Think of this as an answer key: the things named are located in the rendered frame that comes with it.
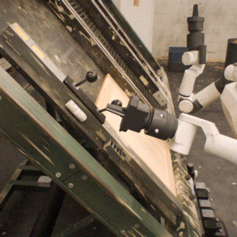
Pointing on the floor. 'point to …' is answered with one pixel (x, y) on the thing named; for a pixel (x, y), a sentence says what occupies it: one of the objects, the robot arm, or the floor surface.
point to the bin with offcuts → (231, 52)
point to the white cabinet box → (140, 18)
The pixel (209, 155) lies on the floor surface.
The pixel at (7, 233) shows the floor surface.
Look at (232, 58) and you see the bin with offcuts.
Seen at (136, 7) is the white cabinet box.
